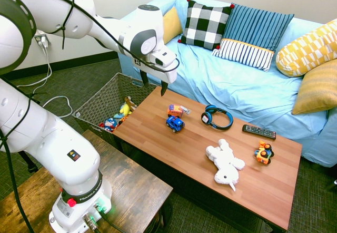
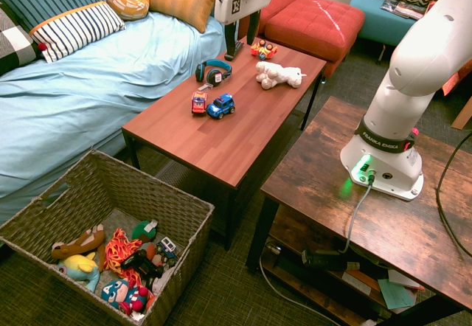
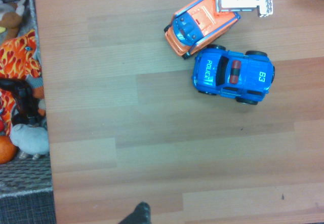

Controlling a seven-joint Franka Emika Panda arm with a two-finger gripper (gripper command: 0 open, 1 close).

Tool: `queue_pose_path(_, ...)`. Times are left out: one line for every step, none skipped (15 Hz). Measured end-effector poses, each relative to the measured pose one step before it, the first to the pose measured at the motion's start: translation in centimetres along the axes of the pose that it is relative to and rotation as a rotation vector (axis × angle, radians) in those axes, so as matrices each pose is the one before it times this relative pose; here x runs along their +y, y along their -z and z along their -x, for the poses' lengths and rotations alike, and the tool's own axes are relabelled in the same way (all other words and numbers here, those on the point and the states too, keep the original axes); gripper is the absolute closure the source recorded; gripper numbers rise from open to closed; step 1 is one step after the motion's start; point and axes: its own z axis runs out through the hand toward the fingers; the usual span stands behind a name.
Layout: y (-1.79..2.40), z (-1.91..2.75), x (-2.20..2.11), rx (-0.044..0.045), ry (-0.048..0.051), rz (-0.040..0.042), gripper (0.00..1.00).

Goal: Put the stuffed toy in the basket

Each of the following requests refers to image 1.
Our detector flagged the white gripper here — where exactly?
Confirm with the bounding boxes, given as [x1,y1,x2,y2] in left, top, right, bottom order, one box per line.
[134,57,178,98]

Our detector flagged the white stuffed unicorn toy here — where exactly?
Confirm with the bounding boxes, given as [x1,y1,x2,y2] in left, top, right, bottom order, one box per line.
[205,138,246,192]

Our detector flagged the red toy fire truck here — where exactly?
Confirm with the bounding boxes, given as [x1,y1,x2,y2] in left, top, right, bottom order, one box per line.
[167,104,191,118]

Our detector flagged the yellow blue plush toy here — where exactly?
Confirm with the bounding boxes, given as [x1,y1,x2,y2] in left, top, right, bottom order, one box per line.
[113,102,132,119]

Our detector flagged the blue toy car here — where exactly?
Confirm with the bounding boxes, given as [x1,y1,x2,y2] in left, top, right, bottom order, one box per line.
[165,115,186,134]

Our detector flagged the grey woven basket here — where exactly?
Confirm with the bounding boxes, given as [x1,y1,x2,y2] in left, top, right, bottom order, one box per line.
[72,72,159,152]

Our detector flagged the orange toy vehicle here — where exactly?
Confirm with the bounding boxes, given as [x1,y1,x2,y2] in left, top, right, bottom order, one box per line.
[254,140,275,166]

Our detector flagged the brown deer plush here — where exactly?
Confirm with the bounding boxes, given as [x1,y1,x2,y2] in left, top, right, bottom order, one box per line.
[123,95,137,111]

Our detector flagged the red flame pattern plush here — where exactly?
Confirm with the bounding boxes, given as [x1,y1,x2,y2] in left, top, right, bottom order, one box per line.
[117,114,131,126]

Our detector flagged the Captain America plush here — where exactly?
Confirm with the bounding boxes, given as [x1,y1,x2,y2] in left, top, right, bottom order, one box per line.
[99,117,119,132]

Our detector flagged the small plain yellow pillow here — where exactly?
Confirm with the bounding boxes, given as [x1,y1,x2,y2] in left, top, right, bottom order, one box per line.
[162,6,184,45]

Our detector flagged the black blue headphones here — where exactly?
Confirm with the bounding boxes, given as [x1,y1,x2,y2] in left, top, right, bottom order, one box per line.
[201,104,234,131]

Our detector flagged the reddish wooden coffee table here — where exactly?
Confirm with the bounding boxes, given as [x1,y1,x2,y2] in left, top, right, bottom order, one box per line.
[112,85,303,233]

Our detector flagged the black white checked pillow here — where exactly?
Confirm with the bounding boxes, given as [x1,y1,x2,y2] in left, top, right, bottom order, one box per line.
[177,0,235,51]

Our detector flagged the light blue sofa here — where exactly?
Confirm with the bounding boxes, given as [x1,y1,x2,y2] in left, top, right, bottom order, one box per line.
[117,0,337,168]

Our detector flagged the rustic dark wood table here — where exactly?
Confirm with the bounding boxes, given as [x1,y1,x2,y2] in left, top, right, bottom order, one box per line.
[0,129,174,233]

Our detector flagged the blue striped pillow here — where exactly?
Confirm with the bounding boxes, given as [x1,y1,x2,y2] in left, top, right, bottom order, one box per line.
[212,3,295,72]

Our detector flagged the black remote control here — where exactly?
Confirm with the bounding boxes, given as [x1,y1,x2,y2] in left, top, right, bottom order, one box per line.
[242,124,277,141]

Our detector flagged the black stand leg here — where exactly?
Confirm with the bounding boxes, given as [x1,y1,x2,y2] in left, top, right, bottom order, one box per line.
[20,150,41,173]

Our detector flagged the yellow white patterned bolster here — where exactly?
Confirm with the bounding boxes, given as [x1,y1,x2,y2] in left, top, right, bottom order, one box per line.
[275,18,337,77]

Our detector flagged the yellow striped pillow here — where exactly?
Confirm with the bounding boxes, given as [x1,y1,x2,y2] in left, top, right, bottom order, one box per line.
[291,59,337,115]

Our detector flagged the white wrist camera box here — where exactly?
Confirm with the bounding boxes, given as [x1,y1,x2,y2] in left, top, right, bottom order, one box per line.
[149,50,177,69]

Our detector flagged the white charging cable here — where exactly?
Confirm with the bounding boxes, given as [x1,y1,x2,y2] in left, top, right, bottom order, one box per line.
[17,46,53,88]
[42,95,74,119]

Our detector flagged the wall power outlet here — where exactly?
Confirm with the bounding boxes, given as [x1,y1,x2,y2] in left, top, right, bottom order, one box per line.
[34,33,51,48]

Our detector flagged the robot base cable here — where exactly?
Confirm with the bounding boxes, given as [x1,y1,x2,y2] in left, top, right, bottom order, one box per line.
[95,205,130,233]

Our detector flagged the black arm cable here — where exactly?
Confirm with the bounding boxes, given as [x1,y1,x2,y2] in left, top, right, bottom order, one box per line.
[0,0,181,233]

